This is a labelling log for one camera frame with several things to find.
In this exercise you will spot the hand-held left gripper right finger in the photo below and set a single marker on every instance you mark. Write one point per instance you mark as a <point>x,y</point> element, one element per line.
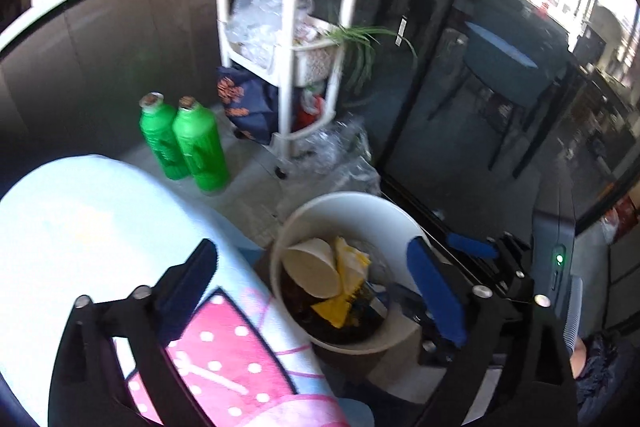
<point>435,292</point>

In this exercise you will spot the clear plastic bag bundle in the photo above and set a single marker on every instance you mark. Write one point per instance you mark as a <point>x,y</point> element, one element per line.
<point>255,22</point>

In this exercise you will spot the navy bag with orange print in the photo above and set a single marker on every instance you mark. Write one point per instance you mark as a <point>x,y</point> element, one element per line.
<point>247,102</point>

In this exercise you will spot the blue cartoon printed tablecloth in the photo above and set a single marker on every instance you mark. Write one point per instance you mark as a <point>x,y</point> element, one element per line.
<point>100,232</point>

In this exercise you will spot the white paper cup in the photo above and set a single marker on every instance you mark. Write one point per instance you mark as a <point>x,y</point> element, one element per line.
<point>312,269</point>

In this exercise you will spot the red and white plastic bag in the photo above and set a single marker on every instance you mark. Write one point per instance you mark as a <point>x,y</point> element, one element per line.
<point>310,104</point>

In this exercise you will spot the green plastic bottle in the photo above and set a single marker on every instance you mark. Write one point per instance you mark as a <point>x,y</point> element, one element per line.
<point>202,152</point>
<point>162,142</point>

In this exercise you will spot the white plastic storage rack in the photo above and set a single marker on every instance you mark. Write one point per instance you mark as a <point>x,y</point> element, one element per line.
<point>289,107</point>

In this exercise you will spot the person's right forearm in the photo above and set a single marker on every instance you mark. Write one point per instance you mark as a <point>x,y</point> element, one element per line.
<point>600,367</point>

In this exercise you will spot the white round bin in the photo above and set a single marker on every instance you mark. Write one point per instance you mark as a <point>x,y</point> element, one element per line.
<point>350,212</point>

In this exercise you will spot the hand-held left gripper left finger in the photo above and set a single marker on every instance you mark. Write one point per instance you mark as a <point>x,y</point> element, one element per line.
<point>190,287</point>

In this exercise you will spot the yellow snack wrapper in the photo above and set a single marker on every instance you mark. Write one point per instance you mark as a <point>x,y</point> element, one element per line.
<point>350,274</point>

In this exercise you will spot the clear plastic packaging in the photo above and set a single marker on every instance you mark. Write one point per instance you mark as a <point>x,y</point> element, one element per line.
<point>340,152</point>

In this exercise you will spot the green spider plant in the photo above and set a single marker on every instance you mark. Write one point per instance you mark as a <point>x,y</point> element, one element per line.
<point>360,42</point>

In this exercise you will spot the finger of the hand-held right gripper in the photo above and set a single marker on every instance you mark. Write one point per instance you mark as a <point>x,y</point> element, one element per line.
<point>412,314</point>
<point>470,246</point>

